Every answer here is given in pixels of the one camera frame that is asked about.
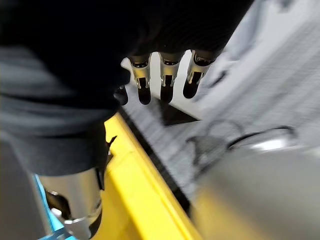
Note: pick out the yellow shelf beam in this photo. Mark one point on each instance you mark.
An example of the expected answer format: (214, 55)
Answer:
(135, 180)

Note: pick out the blue strip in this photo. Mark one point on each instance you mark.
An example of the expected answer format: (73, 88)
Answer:
(46, 207)

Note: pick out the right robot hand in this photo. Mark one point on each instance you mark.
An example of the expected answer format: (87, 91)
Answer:
(75, 62)

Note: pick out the grey metal shelf post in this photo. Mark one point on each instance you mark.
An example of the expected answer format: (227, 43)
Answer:
(265, 190)

